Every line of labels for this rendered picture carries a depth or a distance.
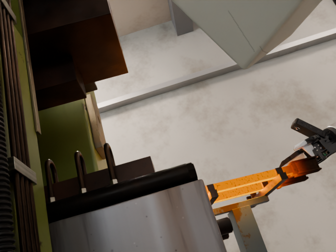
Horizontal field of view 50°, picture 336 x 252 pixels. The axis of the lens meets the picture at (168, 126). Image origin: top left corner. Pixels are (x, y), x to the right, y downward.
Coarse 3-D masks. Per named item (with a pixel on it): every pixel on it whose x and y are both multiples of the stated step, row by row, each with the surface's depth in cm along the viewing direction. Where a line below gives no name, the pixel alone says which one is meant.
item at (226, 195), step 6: (270, 180) 117; (288, 180) 118; (294, 180) 118; (300, 180) 119; (246, 186) 115; (252, 186) 115; (258, 186) 115; (282, 186) 119; (222, 192) 114; (228, 192) 114; (234, 192) 114; (240, 192) 114; (246, 192) 114; (252, 192) 116; (222, 198) 113; (228, 198) 114
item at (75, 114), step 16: (48, 112) 99; (64, 112) 99; (80, 112) 98; (48, 128) 97; (64, 128) 96; (80, 128) 96; (48, 144) 95; (64, 144) 95; (80, 144) 94; (64, 160) 93; (96, 160) 93; (64, 176) 91
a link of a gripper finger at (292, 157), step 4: (296, 152) 126; (300, 152) 127; (288, 156) 128; (292, 156) 127; (296, 156) 127; (300, 156) 127; (304, 156) 126; (284, 160) 128; (288, 160) 127; (292, 160) 128; (280, 164) 128; (284, 164) 128
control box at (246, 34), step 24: (192, 0) 28; (216, 0) 26; (240, 0) 25; (264, 0) 24; (288, 0) 23; (312, 0) 25; (216, 24) 27; (240, 24) 26; (264, 24) 25; (288, 24) 25; (240, 48) 27; (264, 48) 26
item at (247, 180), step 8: (296, 160) 108; (304, 160) 109; (312, 160) 110; (288, 168) 106; (296, 168) 106; (304, 168) 108; (312, 168) 108; (320, 168) 108; (248, 176) 104; (256, 176) 104; (264, 176) 104; (272, 176) 105; (288, 176) 109; (296, 176) 108; (216, 184) 102; (224, 184) 102; (232, 184) 102; (240, 184) 102; (248, 184) 105
